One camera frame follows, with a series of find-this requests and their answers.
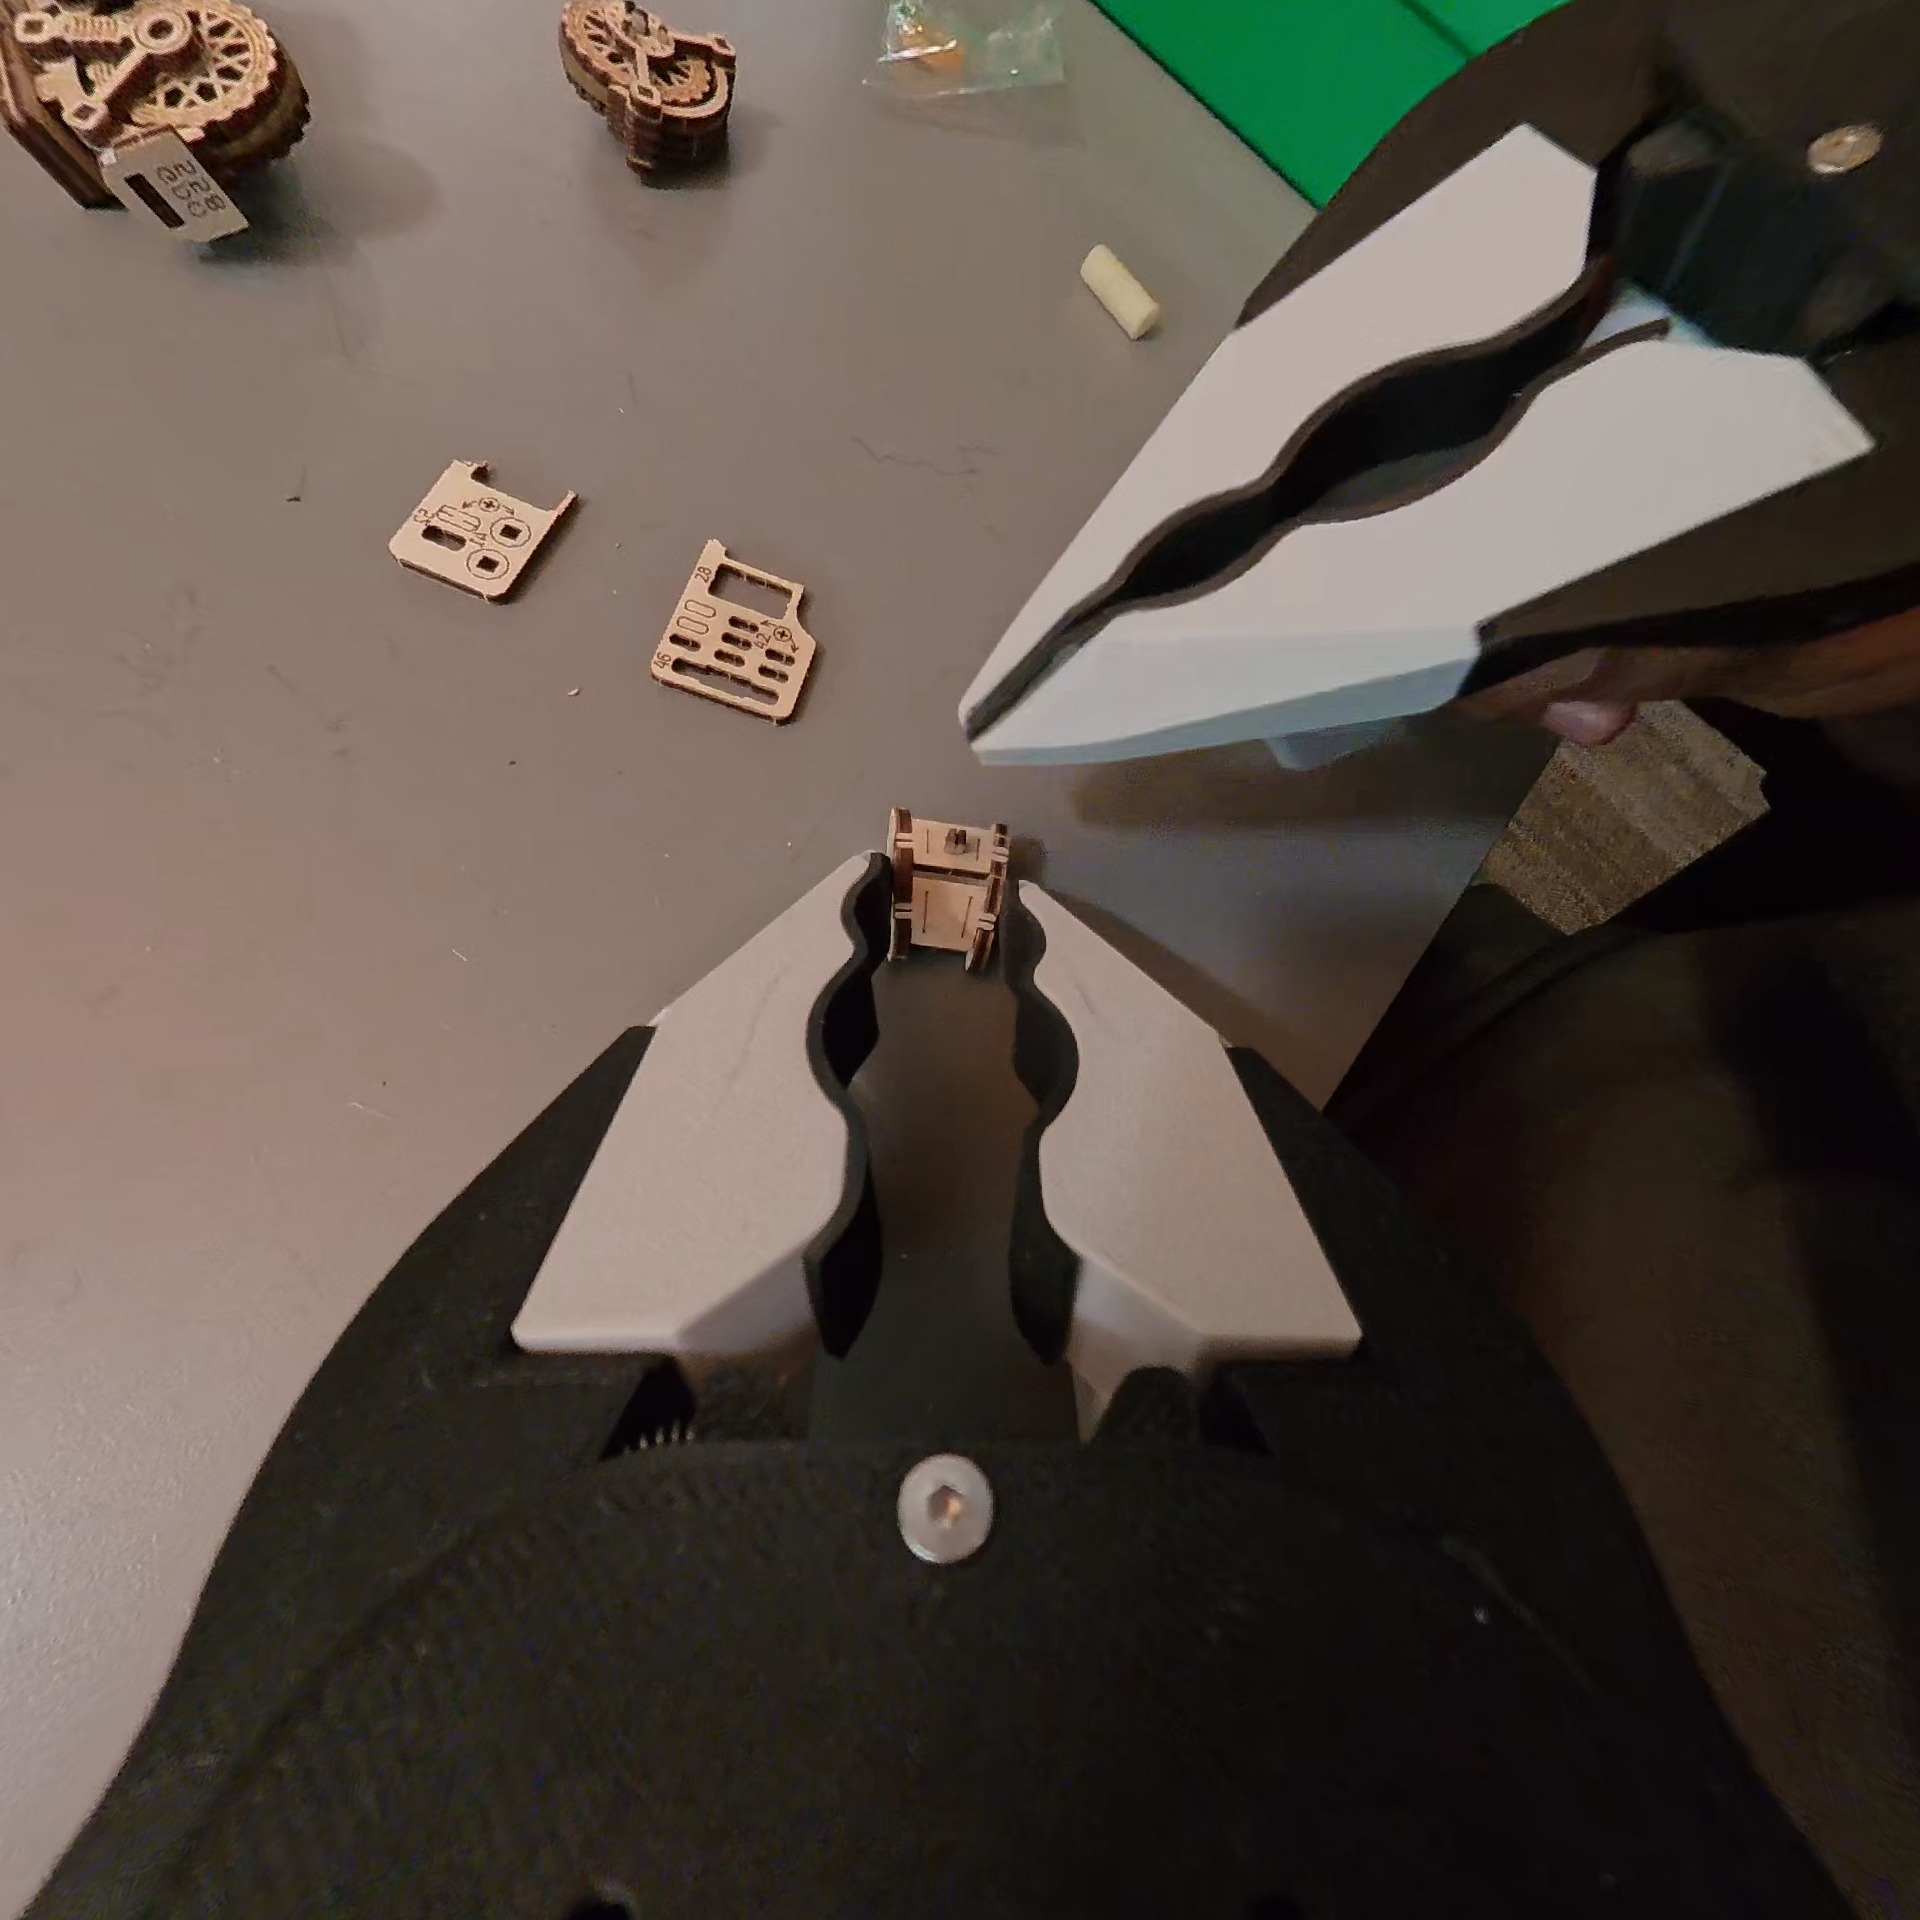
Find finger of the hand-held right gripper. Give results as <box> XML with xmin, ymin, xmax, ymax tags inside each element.
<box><xmin>968</xmin><ymin>317</ymin><xmax>1880</xmax><ymax>773</ymax></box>
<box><xmin>960</xmin><ymin>120</ymin><xmax>1618</xmax><ymax>743</ymax></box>

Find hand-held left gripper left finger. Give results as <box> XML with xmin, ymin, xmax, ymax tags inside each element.
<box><xmin>509</xmin><ymin>848</ymin><xmax>894</xmax><ymax>1373</ymax></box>

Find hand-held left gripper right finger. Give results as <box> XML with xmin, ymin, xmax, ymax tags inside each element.
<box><xmin>1001</xmin><ymin>881</ymin><xmax>1367</xmax><ymax>1440</ymax></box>

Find small wooden box part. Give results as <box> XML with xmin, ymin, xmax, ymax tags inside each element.
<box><xmin>884</xmin><ymin>804</ymin><xmax>1009</xmax><ymax>977</ymax></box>

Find grey desk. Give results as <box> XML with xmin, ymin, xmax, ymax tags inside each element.
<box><xmin>0</xmin><ymin>0</ymin><xmax>1560</xmax><ymax>1920</ymax></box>

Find person's right hand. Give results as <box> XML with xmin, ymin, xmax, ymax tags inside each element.
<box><xmin>1462</xmin><ymin>599</ymin><xmax>1920</xmax><ymax>747</ymax></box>

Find small white cylinder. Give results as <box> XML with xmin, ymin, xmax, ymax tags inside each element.
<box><xmin>1078</xmin><ymin>241</ymin><xmax>1164</xmax><ymax>344</ymax></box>

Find green box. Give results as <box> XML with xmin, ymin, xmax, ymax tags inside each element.
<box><xmin>1084</xmin><ymin>0</ymin><xmax>1577</xmax><ymax>212</ymax></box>

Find person's dark clothing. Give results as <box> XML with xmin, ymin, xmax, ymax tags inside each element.
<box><xmin>1328</xmin><ymin>704</ymin><xmax>1920</xmax><ymax>1920</ymax></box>

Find clear plastic bag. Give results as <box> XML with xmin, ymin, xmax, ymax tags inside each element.
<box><xmin>870</xmin><ymin>0</ymin><xmax>1070</xmax><ymax>106</ymax></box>

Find flat wooden piece with slots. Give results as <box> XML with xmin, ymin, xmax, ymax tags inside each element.
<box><xmin>649</xmin><ymin>539</ymin><xmax>823</xmax><ymax>724</ymax></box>

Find small wooden gear model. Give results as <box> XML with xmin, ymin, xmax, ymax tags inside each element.
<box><xmin>557</xmin><ymin>0</ymin><xmax>741</xmax><ymax>184</ymax></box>

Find flat wooden piece round holes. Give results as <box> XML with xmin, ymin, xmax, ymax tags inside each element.
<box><xmin>389</xmin><ymin>457</ymin><xmax>578</xmax><ymax>607</ymax></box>

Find pale wooden slotted plate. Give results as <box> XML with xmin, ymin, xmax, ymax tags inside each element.
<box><xmin>87</xmin><ymin>139</ymin><xmax>252</xmax><ymax>245</ymax></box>

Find large wooden gear model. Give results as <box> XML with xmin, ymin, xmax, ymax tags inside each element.
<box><xmin>0</xmin><ymin>0</ymin><xmax>313</xmax><ymax>204</ymax></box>

